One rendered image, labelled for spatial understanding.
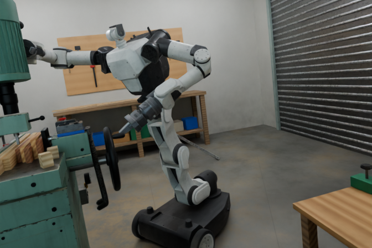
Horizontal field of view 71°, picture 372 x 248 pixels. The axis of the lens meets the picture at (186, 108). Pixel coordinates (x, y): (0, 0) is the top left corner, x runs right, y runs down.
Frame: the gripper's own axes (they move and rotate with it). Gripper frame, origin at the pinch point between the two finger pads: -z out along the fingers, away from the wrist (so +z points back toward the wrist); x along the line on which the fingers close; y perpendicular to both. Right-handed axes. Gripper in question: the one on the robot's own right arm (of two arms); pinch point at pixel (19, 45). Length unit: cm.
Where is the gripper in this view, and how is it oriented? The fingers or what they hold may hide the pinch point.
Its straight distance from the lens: 136.6
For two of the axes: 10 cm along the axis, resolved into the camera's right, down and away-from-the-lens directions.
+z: -3.6, -0.8, 9.3
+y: -3.5, 9.3, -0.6
